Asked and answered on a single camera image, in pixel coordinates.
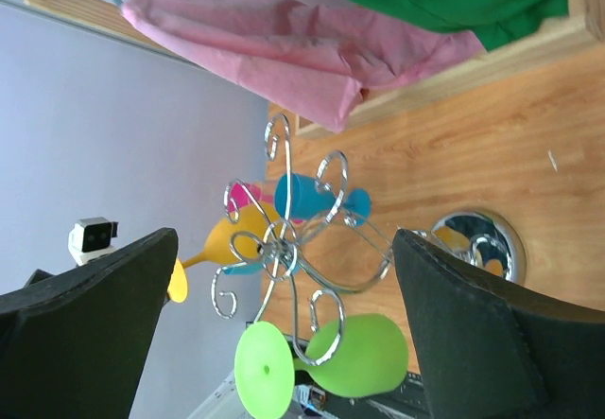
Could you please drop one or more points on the green plastic wine glass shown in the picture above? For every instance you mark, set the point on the green plastic wine glass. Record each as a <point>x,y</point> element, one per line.
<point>372,358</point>

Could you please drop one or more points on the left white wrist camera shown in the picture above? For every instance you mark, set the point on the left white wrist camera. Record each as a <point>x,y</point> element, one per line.
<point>91,238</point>

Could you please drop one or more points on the magenta plastic wine glass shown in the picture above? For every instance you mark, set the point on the magenta plastic wine glass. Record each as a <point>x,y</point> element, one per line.
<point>239,197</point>

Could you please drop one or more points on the clear wine glass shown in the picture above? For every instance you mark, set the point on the clear wine glass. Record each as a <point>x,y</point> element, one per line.
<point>267,190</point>

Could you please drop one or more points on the pink t-shirt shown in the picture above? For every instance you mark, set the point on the pink t-shirt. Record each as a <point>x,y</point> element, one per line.
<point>312,59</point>

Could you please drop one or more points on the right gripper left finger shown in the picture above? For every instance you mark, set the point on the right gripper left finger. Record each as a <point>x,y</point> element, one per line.
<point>74,345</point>

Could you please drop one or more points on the chrome wine glass rack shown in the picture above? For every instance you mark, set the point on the chrome wine glass rack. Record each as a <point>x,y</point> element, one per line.
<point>418,167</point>

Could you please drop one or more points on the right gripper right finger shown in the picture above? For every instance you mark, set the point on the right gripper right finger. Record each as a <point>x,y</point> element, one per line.
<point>488,348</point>

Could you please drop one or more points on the blue wine glass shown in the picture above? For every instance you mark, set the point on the blue wine glass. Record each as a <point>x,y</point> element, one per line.
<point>239,267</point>
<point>307,201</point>

